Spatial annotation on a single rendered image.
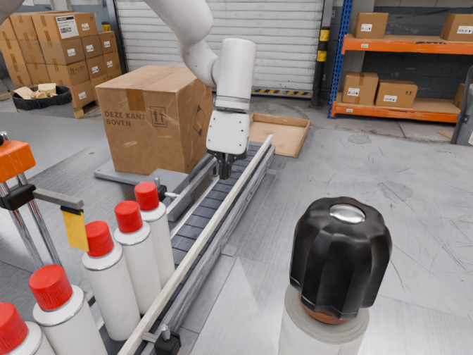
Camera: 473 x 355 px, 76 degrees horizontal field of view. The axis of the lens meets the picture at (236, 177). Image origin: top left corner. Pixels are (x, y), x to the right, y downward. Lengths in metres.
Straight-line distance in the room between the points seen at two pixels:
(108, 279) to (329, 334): 0.28
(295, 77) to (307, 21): 0.73
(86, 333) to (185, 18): 0.54
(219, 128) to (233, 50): 0.18
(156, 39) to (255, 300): 4.82
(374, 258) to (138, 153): 0.80
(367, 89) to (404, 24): 1.07
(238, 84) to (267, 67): 3.96
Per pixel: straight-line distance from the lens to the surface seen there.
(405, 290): 0.73
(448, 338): 0.62
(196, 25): 0.67
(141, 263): 0.48
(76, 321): 0.41
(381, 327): 0.59
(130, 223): 0.44
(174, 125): 0.86
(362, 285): 0.27
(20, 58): 4.57
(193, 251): 0.60
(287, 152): 1.14
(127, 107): 0.91
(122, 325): 0.52
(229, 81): 0.73
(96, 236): 0.41
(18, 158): 0.41
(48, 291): 0.38
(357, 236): 0.25
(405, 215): 0.93
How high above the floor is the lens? 1.33
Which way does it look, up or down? 31 degrees down
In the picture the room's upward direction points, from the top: straight up
